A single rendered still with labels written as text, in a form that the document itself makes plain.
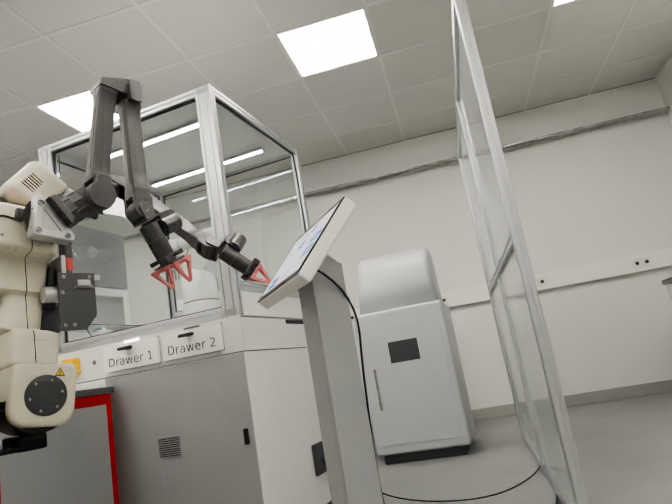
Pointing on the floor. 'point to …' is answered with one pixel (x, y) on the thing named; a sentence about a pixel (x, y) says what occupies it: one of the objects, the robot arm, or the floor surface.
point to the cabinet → (219, 431)
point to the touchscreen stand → (339, 390)
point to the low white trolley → (67, 459)
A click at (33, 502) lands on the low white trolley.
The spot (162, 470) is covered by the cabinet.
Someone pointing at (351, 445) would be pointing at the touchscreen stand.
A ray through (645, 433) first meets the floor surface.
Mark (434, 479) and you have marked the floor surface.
